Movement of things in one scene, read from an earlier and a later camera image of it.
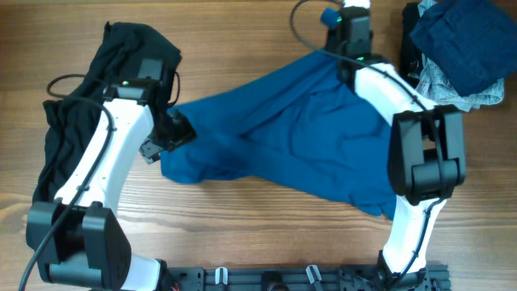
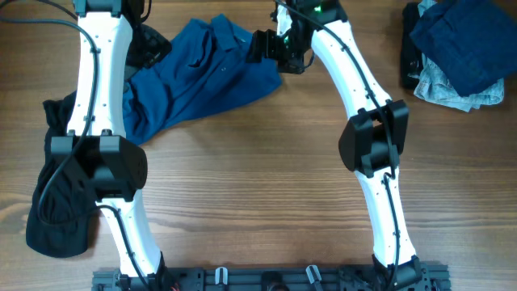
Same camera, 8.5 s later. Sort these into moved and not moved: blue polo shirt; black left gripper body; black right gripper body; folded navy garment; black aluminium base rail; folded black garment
Moved: blue polo shirt; black left gripper body; black right gripper body
Not moved: black aluminium base rail; folded navy garment; folded black garment
